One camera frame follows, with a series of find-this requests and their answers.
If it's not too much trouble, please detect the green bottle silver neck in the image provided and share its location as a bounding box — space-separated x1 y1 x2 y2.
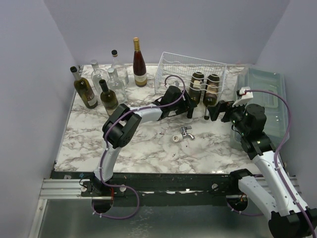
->
203 74 220 120
70 66 98 109

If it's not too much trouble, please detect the dark bottle black neck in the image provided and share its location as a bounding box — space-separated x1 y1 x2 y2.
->
99 79 119 116
187 71 204 119

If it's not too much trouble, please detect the red wine bottle gold cap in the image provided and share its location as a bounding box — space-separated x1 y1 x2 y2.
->
133 37 147 87

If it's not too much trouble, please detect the clear bottle dark cork stopper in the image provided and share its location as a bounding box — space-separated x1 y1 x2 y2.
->
111 50 129 86

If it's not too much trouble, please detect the clear bottle silver stopper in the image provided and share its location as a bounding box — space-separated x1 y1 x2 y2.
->
107 67 127 104
91 59 109 96

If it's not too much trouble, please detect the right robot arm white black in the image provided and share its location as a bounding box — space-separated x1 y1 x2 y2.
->
207 100 317 238

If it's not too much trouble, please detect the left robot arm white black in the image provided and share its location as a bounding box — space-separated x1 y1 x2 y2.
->
93 86 197 196

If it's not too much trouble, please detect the chrome faucet with white fitting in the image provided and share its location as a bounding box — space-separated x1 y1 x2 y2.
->
172 126 195 143

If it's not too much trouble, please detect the clear plastic storage box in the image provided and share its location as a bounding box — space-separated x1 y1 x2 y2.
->
234 65 288 147

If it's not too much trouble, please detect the white wire wine rack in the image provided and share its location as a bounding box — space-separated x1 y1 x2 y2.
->
154 52 227 98

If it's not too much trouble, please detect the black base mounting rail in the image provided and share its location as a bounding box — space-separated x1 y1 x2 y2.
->
49 171 290 208

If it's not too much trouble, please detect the aluminium extrusion rail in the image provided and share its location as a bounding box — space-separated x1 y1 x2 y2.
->
39 176 302 199

